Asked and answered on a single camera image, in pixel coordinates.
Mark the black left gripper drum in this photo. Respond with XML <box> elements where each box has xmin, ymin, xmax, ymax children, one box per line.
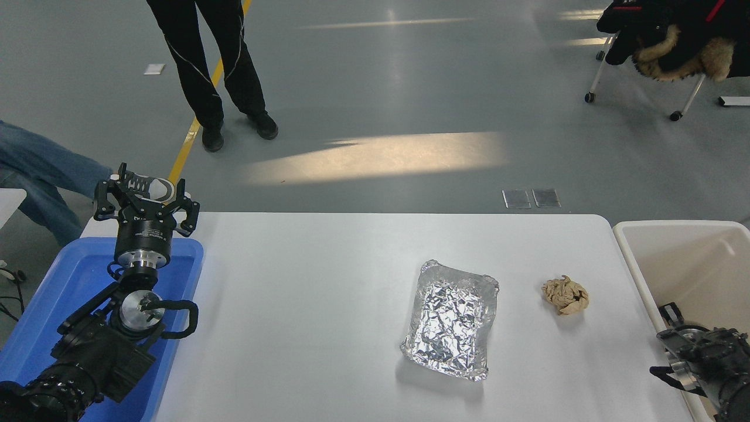
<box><xmin>115</xmin><ymin>205</ymin><xmax>176</xmax><ymax>254</ymax></box>

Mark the foil tray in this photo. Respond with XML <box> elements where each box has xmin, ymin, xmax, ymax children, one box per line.
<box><xmin>400</xmin><ymin>260</ymin><xmax>500</xmax><ymax>383</ymax></box>

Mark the seated person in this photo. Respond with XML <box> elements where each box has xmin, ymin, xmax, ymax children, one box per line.
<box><xmin>0</xmin><ymin>120</ymin><xmax>175</xmax><ymax>247</ymax></box>

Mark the blue plastic tray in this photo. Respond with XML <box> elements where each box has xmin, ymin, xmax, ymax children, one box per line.
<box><xmin>0</xmin><ymin>236</ymin><xmax>204</xmax><ymax>422</ymax></box>

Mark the white side table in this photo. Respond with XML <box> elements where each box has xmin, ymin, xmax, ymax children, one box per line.
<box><xmin>0</xmin><ymin>188</ymin><xmax>28</xmax><ymax>230</ymax></box>

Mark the standing person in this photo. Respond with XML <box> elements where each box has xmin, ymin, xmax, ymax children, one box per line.
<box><xmin>146</xmin><ymin>0</ymin><xmax>279</xmax><ymax>153</ymax></box>

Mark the crumpled tan paper ball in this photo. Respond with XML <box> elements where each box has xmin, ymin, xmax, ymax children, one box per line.
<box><xmin>541</xmin><ymin>275</ymin><xmax>590</xmax><ymax>317</ymax></box>

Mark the large pale bin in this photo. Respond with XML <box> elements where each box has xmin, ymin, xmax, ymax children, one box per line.
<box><xmin>612</xmin><ymin>220</ymin><xmax>750</xmax><ymax>422</ymax></box>

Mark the black floor cable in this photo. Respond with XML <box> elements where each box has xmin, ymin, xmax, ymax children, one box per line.
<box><xmin>0</xmin><ymin>261</ymin><xmax>27</xmax><ymax>322</ymax></box>

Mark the white wheeled chair frame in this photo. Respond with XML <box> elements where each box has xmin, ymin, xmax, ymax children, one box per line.
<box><xmin>585</xmin><ymin>32</ymin><xmax>707</xmax><ymax>122</ymax></box>

